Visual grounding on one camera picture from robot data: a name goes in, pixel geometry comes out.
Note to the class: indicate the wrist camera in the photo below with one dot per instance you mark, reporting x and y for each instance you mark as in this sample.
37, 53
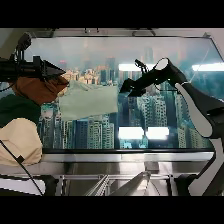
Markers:
141, 65
23, 43

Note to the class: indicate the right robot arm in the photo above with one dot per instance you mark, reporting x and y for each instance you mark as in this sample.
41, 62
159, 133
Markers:
200, 106

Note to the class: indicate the brown garment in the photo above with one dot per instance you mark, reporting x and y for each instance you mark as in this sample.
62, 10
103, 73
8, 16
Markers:
38, 88

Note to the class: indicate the beige garment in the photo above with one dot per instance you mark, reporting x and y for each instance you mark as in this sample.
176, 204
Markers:
20, 141

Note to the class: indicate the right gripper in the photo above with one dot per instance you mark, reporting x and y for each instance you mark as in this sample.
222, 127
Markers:
133, 86

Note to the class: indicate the silver frame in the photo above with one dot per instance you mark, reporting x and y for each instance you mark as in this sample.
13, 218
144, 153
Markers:
133, 157

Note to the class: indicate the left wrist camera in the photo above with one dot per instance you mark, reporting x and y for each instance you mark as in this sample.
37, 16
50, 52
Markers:
23, 43

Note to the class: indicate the pale green shirt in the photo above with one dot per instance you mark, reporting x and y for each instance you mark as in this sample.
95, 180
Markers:
90, 100

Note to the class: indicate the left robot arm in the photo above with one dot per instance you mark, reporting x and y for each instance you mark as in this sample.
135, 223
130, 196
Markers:
13, 70

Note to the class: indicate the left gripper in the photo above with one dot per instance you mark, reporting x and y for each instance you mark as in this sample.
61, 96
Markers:
41, 68

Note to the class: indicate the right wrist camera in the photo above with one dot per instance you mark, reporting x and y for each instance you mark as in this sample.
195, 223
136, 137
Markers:
141, 65

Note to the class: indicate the dark green garment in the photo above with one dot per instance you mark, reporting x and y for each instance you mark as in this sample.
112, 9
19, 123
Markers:
18, 108

